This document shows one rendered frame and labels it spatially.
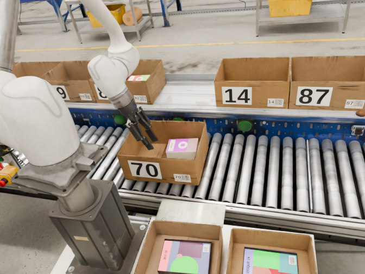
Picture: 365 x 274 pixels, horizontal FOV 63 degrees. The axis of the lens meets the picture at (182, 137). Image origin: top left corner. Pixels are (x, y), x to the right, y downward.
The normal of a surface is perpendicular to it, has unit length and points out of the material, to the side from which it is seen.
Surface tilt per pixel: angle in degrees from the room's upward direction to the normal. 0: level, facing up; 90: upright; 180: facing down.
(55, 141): 92
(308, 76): 89
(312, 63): 90
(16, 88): 9
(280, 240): 89
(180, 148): 0
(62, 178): 16
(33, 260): 0
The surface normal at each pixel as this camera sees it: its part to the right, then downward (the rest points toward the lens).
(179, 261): -0.15, -0.78
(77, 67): -0.26, 0.62
